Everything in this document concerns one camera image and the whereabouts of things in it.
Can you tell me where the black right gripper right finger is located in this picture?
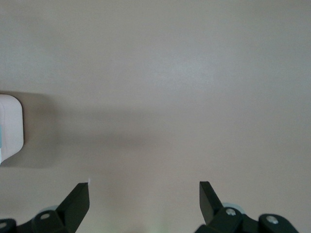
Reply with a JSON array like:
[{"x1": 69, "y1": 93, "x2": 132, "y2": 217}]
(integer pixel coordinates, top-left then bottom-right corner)
[{"x1": 195, "y1": 181, "x2": 299, "y2": 233}]

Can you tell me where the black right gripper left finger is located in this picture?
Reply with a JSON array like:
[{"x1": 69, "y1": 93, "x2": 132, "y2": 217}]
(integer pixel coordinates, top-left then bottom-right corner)
[{"x1": 0, "y1": 182, "x2": 90, "y2": 233}]

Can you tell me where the pink plastic box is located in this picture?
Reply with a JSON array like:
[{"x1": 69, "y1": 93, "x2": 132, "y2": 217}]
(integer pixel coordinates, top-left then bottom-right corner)
[{"x1": 0, "y1": 94, "x2": 24, "y2": 164}]

